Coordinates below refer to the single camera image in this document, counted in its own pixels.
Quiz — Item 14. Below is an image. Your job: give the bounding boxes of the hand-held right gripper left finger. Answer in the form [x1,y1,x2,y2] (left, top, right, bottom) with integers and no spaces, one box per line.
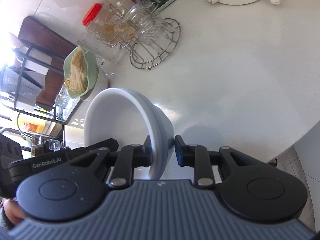
[67,135,152,188]

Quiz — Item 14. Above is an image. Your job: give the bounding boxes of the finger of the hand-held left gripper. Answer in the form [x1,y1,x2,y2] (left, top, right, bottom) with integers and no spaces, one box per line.
[86,138,119,156]

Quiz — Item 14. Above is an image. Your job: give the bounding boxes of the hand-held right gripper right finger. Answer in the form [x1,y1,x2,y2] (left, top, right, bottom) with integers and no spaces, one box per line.
[174,135,260,189]

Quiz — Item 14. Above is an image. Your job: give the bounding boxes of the person's left forearm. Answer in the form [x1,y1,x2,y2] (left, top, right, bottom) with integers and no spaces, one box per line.
[0,199,26,233]

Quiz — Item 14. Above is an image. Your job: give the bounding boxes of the stemmed small glass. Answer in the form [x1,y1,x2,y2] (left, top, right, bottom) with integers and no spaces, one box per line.
[48,138,63,152]

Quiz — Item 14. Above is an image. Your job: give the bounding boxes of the tall chrome faucet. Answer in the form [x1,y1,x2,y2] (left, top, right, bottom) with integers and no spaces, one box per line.
[0,127,46,156]

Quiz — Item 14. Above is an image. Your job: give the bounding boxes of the yellow detergent bottle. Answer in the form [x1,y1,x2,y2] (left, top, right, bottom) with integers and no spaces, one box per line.
[16,112,55,133]

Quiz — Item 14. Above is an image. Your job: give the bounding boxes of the white bowl with brown rim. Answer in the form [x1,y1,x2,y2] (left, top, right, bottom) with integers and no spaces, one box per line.
[82,75,111,101]

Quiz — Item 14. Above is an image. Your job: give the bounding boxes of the small drinking glass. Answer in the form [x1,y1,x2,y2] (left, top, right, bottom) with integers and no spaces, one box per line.
[54,85,73,108]

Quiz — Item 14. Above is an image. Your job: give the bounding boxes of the green colander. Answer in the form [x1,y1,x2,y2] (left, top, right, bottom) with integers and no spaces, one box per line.
[63,46,100,100]

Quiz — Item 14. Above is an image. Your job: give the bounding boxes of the enoki mushrooms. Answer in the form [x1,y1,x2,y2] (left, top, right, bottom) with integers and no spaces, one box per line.
[64,46,89,93]

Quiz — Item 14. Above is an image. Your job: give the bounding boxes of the black dish rack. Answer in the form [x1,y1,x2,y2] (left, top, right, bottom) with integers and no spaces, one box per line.
[0,44,76,125]

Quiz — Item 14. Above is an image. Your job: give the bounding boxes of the textured glass tumbler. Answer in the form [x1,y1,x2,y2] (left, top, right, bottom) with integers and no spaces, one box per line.
[77,29,128,65]

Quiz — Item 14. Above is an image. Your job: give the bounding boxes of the brown cutting board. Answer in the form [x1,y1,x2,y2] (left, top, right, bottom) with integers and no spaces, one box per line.
[18,16,78,111]

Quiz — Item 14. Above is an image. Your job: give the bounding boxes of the clear glass cup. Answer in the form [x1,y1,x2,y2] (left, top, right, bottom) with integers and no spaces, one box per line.
[136,12,167,52]
[119,0,160,30]

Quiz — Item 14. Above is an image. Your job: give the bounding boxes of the clear jar with red lid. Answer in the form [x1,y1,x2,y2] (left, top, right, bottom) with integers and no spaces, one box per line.
[82,3,119,46]

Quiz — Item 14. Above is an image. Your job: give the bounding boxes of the wire cup rack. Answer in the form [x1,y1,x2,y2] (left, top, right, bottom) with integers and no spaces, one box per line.
[129,17,181,70]

